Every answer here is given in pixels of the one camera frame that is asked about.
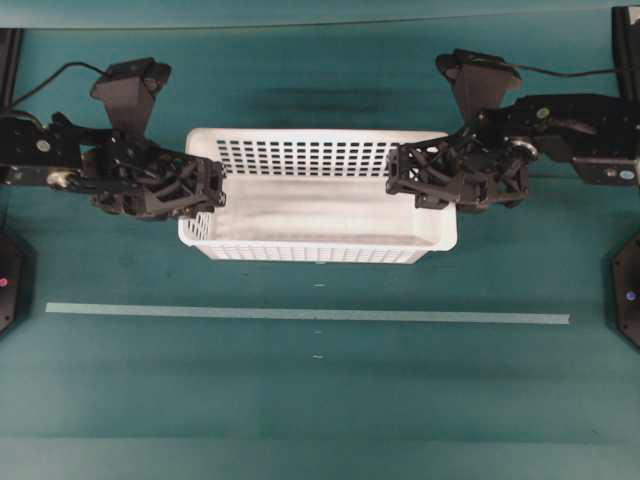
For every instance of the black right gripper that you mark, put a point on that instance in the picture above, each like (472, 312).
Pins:
(465, 173)

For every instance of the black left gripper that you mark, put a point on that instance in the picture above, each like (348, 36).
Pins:
(117, 168)

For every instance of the white perforated plastic basket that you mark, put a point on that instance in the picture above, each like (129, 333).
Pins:
(312, 195)

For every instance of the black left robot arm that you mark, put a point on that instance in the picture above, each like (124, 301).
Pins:
(44, 156)

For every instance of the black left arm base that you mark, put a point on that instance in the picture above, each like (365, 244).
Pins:
(18, 279)

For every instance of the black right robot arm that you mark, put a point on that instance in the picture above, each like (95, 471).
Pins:
(597, 135)

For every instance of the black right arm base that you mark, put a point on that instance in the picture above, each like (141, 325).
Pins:
(625, 278)

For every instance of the long grey tape strip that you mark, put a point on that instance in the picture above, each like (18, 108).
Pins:
(306, 314)

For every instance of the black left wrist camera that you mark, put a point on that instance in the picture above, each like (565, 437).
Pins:
(128, 92)

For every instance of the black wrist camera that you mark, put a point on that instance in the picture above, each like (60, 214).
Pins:
(479, 83)
(128, 92)

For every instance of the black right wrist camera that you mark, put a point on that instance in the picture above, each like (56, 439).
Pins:
(479, 83)

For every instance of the black left frame post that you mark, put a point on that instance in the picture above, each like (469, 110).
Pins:
(10, 48)

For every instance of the black frame post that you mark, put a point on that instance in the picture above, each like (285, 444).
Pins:
(625, 48)
(10, 48)

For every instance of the black right frame post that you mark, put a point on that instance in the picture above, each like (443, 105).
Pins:
(625, 48)

